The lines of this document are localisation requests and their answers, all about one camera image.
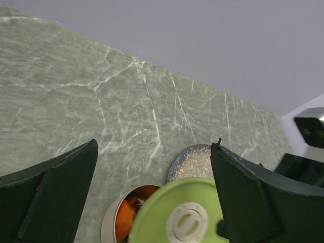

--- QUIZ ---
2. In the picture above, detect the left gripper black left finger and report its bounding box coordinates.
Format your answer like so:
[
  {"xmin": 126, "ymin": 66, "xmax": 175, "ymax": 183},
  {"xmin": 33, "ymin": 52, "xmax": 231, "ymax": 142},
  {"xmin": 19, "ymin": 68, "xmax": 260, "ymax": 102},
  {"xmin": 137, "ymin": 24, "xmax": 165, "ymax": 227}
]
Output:
[{"xmin": 1, "ymin": 139, "xmax": 98, "ymax": 242}]

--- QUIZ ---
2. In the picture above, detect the speckled ceramic plate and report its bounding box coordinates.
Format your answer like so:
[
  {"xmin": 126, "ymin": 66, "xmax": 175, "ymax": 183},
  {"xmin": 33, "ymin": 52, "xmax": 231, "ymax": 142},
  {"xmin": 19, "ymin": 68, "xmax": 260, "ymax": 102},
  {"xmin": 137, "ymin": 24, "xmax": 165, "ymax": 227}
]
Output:
[{"xmin": 167, "ymin": 144, "xmax": 214, "ymax": 183}]

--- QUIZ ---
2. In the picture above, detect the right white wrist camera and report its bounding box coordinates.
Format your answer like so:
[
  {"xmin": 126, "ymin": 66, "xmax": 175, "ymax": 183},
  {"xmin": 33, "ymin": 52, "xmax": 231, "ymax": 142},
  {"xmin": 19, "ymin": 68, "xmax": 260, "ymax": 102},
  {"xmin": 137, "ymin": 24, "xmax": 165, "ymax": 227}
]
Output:
[{"xmin": 294, "ymin": 107, "xmax": 323, "ymax": 162}]

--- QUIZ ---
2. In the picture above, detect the orange chicken wing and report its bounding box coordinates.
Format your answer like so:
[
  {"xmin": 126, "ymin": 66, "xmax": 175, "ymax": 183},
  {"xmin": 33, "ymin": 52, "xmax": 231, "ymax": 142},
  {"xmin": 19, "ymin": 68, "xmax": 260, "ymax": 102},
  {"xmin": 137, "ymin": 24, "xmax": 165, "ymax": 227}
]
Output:
[{"xmin": 115, "ymin": 197, "xmax": 143, "ymax": 242}]

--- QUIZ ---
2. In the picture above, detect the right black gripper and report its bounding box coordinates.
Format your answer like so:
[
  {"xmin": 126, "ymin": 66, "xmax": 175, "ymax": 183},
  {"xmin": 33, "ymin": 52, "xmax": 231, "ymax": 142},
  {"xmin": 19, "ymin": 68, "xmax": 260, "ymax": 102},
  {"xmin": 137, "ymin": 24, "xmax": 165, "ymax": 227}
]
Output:
[{"xmin": 274, "ymin": 153, "xmax": 324, "ymax": 188}]

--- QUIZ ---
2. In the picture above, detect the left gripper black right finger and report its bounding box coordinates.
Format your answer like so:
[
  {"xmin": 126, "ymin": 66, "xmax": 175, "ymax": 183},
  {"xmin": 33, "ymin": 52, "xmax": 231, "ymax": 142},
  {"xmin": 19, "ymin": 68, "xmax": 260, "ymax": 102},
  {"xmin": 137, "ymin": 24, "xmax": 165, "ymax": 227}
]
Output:
[{"xmin": 211, "ymin": 143, "xmax": 323, "ymax": 242}]

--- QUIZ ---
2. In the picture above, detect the green round lid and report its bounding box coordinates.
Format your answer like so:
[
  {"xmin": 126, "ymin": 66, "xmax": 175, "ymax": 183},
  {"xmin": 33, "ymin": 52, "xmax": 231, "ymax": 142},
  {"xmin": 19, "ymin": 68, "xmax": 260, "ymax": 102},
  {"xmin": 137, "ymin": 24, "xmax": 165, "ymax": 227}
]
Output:
[{"xmin": 128, "ymin": 178, "xmax": 229, "ymax": 243}]

